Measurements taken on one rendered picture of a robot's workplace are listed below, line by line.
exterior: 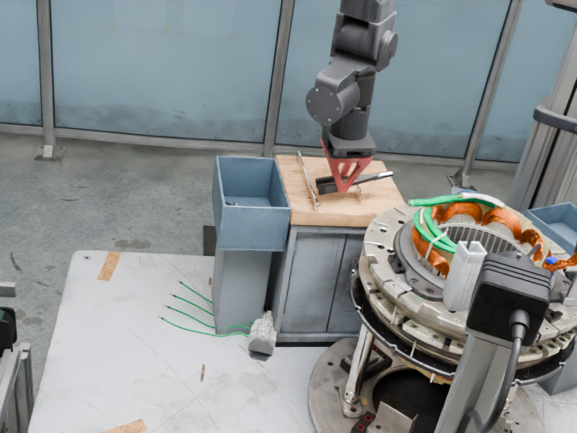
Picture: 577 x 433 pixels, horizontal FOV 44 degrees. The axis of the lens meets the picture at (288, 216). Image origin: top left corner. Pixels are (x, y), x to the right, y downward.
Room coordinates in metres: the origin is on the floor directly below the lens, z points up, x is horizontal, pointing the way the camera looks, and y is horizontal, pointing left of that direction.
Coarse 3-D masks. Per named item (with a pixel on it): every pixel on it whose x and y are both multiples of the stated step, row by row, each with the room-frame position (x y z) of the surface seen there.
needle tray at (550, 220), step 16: (544, 208) 1.12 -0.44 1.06; (560, 208) 1.14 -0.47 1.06; (576, 208) 1.13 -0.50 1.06; (544, 224) 1.06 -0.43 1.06; (560, 224) 1.14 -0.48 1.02; (576, 224) 1.12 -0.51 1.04; (560, 240) 1.02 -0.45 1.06; (576, 240) 1.09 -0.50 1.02; (576, 352) 0.97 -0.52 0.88; (576, 368) 0.98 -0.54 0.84; (544, 384) 0.97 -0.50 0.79; (560, 384) 0.96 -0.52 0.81; (576, 384) 0.99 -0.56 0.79
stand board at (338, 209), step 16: (288, 160) 1.14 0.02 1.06; (304, 160) 1.15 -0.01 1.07; (320, 160) 1.16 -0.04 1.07; (288, 176) 1.08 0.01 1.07; (320, 176) 1.10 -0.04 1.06; (288, 192) 1.02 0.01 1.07; (304, 192) 1.03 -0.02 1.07; (336, 192) 1.05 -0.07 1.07; (352, 192) 1.06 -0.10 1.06; (368, 192) 1.07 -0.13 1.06; (384, 192) 1.08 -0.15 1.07; (304, 208) 0.98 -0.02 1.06; (320, 208) 0.99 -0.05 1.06; (336, 208) 1.00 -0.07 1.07; (352, 208) 1.01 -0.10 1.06; (368, 208) 1.02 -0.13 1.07; (384, 208) 1.02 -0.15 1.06; (304, 224) 0.97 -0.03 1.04; (320, 224) 0.98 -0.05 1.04; (336, 224) 0.98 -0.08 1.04; (352, 224) 0.99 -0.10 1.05; (368, 224) 1.00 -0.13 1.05
